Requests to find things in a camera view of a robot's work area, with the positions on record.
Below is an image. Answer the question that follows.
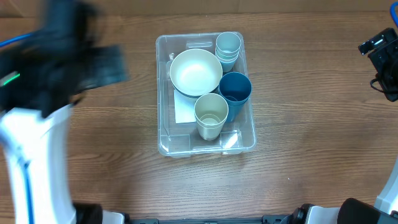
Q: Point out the cream tall cup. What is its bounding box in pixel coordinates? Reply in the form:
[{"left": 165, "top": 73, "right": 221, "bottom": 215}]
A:
[
  {"left": 194, "top": 93, "right": 229, "bottom": 128},
  {"left": 197, "top": 123, "right": 223, "bottom": 141}
]

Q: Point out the grey small cup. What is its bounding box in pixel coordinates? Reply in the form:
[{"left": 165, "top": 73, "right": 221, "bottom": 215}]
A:
[{"left": 216, "top": 32, "right": 241, "bottom": 55}]

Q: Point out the mint green small cup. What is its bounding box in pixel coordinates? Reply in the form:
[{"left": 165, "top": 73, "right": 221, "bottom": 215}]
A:
[{"left": 215, "top": 48, "right": 239, "bottom": 58}]

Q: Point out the white label sticker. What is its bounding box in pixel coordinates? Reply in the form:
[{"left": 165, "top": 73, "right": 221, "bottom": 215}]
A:
[{"left": 174, "top": 90, "right": 197, "bottom": 124}]

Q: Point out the dark blue tall cup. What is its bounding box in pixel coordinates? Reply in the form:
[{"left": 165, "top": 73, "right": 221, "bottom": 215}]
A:
[
  {"left": 225, "top": 96, "right": 247, "bottom": 122},
  {"left": 219, "top": 72, "right": 252, "bottom": 106}
]

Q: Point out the clear plastic storage container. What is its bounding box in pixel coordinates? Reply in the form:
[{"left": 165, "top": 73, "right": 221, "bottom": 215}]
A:
[{"left": 155, "top": 32, "right": 256, "bottom": 158}]

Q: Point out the dark blue bowl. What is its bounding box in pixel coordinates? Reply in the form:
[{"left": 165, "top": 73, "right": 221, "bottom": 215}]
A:
[{"left": 174, "top": 88, "right": 219, "bottom": 99}]

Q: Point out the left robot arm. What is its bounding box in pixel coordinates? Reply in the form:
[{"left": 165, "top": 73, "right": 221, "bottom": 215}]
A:
[{"left": 1, "top": 0, "right": 129, "bottom": 224}]

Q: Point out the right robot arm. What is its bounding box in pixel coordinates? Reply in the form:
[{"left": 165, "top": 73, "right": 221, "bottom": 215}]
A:
[{"left": 281, "top": 28, "right": 397, "bottom": 224}]

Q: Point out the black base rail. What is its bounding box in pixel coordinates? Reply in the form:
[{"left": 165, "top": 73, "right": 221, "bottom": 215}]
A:
[{"left": 127, "top": 215, "right": 292, "bottom": 224}]

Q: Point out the cream bowl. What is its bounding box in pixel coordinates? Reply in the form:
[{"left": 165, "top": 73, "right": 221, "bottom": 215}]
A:
[{"left": 170, "top": 49, "right": 223, "bottom": 95}]

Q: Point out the pink small cup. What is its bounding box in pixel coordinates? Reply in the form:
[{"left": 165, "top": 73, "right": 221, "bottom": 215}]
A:
[{"left": 215, "top": 54, "right": 239, "bottom": 63}]

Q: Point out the light blue small cup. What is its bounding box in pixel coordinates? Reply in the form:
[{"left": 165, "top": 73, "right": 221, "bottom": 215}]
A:
[{"left": 220, "top": 61, "right": 235, "bottom": 73}]

